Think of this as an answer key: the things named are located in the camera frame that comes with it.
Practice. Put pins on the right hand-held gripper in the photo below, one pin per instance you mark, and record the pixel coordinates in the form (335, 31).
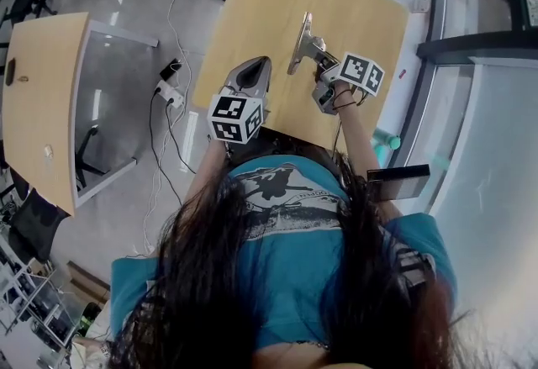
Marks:
(357, 71)

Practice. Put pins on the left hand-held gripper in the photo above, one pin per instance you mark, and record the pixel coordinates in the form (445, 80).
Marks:
(233, 119)

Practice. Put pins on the person's right forearm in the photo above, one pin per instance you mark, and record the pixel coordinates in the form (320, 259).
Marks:
(357, 136)

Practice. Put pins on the person's left forearm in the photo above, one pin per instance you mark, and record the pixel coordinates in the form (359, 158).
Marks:
(210, 165)

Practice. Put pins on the black wristband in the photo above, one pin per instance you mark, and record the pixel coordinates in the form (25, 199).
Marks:
(341, 107)

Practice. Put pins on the small red object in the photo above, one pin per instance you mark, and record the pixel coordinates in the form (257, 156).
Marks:
(402, 74)

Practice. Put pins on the black power adapter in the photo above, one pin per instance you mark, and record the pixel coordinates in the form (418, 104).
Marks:
(168, 71)

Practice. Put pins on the white power strip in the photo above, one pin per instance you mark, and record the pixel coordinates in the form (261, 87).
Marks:
(169, 94)

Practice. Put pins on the teal spray bottle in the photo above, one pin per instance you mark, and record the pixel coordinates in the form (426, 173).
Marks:
(382, 155)

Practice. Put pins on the small white holder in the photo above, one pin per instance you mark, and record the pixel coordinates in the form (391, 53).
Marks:
(419, 6)

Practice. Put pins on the black rectangular device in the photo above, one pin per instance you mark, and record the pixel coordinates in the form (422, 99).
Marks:
(399, 182)

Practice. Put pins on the person's teal shirt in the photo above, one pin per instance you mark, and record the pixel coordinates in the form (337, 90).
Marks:
(294, 275)

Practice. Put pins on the white-framed wooden table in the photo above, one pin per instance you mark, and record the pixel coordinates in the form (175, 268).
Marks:
(42, 85)

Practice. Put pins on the small white object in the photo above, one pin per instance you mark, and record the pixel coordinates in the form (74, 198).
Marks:
(48, 151)

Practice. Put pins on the small black oval object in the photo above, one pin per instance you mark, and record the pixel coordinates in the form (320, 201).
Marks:
(10, 71)

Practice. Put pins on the brown cardboard box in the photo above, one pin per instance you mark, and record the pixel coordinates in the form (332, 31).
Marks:
(88, 283)

